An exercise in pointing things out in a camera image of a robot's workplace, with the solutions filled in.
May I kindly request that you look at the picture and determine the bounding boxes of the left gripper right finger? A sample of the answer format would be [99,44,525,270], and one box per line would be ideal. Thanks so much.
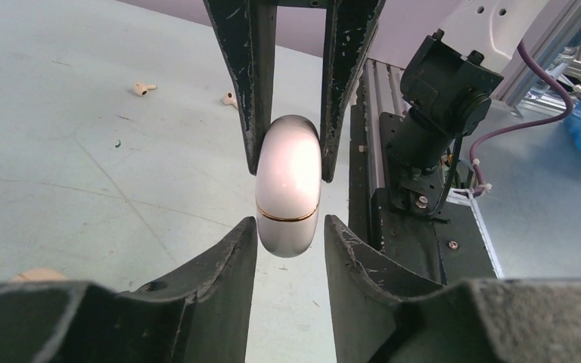
[324,215,581,362]

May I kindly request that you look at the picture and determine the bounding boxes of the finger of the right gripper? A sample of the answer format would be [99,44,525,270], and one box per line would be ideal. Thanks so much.
[320,0,385,183]
[204,0,277,175]

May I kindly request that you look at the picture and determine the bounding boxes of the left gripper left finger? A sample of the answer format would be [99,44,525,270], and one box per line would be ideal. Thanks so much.
[0,217,257,362]

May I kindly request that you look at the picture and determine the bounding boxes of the white earbud charging case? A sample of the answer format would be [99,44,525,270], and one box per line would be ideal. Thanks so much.
[255,114,322,258]

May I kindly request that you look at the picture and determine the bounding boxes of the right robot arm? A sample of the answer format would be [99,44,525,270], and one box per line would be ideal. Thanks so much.
[205,1,546,182]

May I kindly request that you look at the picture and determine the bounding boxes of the beige earbud charging case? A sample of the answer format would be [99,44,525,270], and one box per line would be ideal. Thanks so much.
[11,268,67,282]

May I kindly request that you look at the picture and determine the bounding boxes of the beige earbud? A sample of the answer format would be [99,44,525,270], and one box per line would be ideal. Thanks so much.
[222,92,238,108]
[132,82,158,97]

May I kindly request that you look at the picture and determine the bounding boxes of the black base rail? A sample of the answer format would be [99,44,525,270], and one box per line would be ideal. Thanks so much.
[346,57,505,287]

